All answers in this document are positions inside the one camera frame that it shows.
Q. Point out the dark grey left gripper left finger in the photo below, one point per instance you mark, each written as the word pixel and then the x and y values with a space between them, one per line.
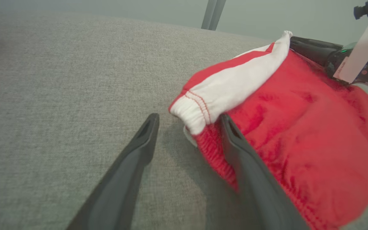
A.
pixel 120 191

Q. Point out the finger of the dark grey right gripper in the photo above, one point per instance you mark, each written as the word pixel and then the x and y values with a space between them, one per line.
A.
pixel 311 51

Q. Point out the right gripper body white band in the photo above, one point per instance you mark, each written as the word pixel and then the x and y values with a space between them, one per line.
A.
pixel 359 60

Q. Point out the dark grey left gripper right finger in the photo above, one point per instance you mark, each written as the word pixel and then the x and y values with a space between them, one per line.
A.
pixel 257 191

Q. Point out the red shorts white side stripes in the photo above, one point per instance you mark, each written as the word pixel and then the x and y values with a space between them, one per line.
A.
pixel 315 134

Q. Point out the grey metal frame post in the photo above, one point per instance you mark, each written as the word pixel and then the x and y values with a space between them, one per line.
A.
pixel 213 14

